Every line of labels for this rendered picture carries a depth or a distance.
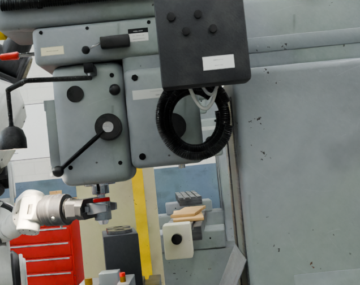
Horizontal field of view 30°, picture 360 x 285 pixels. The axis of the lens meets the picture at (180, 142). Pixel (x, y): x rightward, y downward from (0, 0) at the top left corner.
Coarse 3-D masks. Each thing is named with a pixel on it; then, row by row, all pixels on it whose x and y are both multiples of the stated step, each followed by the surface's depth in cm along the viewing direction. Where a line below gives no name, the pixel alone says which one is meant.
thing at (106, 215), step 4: (108, 204) 183; (108, 208) 183; (108, 212) 183; (96, 216) 182; (100, 216) 182; (104, 216) 182; (108, 216) 182; (96, 220) 182; (100, 220) 182; (104, 220) 182
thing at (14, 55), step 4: (12, 52) 195; (16, 52) 194; (32, 52) 195; (0, 56) 194; (4, 56) 194; (8, 56) 194; (12, 56) 194; (16, 56) 194; (20, 56) 194; (24, 56) 195; (28, 56) 195; (32, 56) 195; (4, 60) 195; (8, 60) 195
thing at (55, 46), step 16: (48, 32) 173; (64, 32) 173; (80, 32) 173; (96, 32) 173; (112, 32) 173; (128, 32) 173; (144, 32) 173; (48, 48) 173; (64, 48) 173; (80, 48) 173; (96, 48) 173; (128, 48) 173; (144, 48) 173; (48, 64) 174; (64, 64) 175
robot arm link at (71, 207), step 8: (48, 200) 187; (56, 200) 186; (64, 200) 187; (72, 200) 186; (80, 200) 181; (88, 200) 184; (48, 208) 185; (56, 208) 184; (64, 208) 185; (72, 208) 183; (80, 208) 180; (48, 216) 186; (56, 216) 185; (64, 216) 185; (72, 216) 183; (80, 216) 180; (88, 216) 183; (56, 224) 187; (64, 224) 187
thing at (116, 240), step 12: (108, 228) 242; (120, 228) 238; (132, 228) 246; (108, 240) 229; (120, 240) 229; (132, 240) 230; (108, 252) 229; (120, 252) 229; (132, 252) 230; (108, 264) 229; (120, 264) 229; (132, 264) 230
